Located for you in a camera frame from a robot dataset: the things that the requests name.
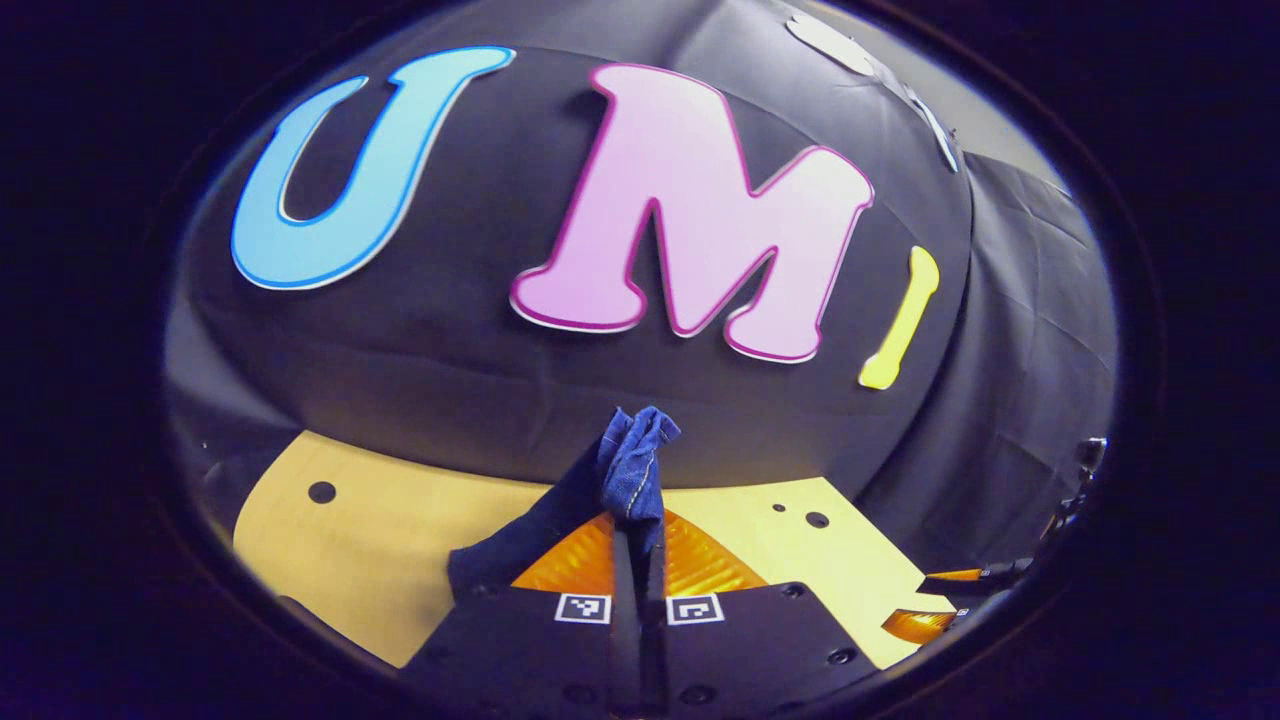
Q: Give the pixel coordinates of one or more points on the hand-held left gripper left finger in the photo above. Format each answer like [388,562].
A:
[625,650]

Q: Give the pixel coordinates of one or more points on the blue jeans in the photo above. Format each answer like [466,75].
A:
[635,470]

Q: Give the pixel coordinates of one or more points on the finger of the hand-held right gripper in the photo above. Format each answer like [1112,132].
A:
[975,580]
[915,625]

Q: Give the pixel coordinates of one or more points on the black backdrop cloth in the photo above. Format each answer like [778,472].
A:
[500,370]

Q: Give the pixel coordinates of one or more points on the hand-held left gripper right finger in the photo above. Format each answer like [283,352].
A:
[652,660]

